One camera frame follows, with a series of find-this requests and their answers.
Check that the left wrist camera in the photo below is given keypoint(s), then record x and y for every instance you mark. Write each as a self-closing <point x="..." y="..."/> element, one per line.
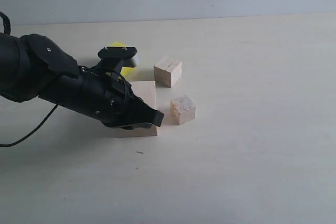
<point x="115" y="57"/>

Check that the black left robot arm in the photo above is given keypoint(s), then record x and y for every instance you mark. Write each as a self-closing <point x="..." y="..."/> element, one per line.
<point x="34" y="66"/>

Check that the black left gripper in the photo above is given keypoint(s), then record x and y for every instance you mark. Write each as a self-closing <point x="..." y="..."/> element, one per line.
<point x="103" y="95"/>

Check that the small wooden cube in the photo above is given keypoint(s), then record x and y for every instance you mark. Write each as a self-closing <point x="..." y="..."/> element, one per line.
<point x="182" y="109"/>

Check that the medium wooden cube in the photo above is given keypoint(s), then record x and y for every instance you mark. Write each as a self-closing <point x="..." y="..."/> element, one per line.
<point x="167" y="71"/>

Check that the large wooden cube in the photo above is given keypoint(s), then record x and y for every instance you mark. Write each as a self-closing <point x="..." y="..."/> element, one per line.
<point x="145" y="90"/>

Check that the yellow cube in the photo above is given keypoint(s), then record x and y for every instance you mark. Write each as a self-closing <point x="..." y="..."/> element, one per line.
<point x="131" y="64"/>

